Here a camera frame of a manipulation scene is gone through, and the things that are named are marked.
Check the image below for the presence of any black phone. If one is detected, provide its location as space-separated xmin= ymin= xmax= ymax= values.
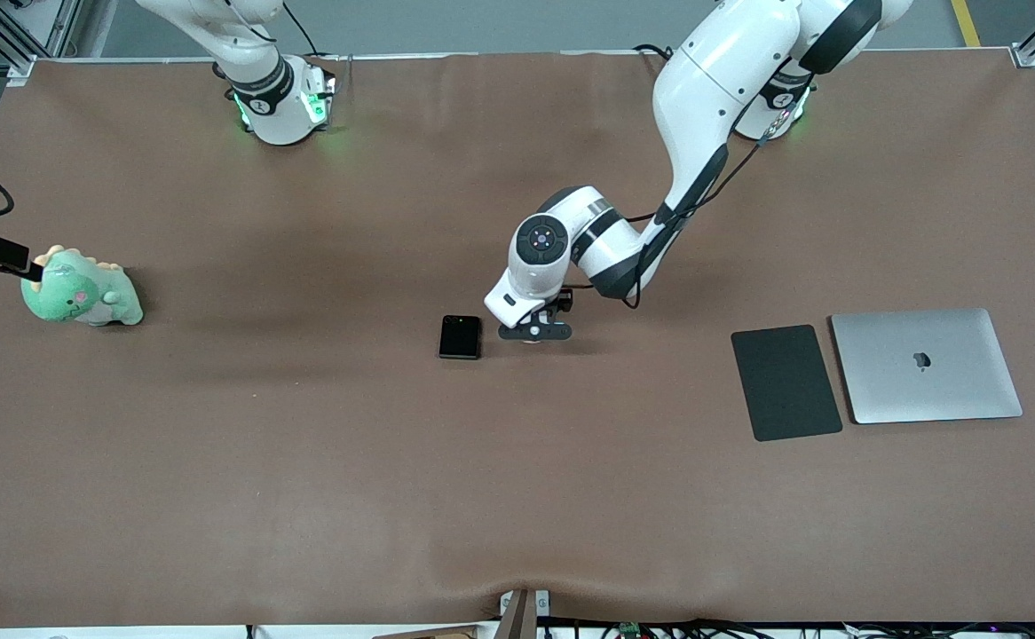
xmin=438 ymin=314 xmax=483 ymax=361

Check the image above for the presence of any dark grey mouse pad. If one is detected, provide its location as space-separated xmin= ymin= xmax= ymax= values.
xmin=731 ymin=324 xmax=844 ymax=443

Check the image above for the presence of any green dinosaur plush toy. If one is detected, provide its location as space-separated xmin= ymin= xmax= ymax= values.
xmin=20 ymin=245 xmax=145 ymax=327

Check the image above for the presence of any brown table cover mat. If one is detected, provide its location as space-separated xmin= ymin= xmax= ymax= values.
xmin=0 ymin=49 xmax=1035 ymax=627

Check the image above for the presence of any silver closed laptop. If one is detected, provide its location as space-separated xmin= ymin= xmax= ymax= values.
xmin=830 ymin=307 xmax=1024 ymax=426

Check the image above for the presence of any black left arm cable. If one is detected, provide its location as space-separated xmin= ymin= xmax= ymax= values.
xmin=566 ymin=62 xmax=789 ymax=312

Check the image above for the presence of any aluminium frame with rails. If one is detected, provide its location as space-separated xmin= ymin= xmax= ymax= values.
xmin=0 ymin=0 xmax=83 ymax=85

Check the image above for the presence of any camera post bracket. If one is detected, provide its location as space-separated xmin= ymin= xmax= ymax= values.
xmin=498 ymin=588 xmax=552 ymax=639

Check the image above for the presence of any thin black base cable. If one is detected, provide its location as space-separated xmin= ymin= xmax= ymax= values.
xmin=282 ymin=0 xmax=323 ymax=59

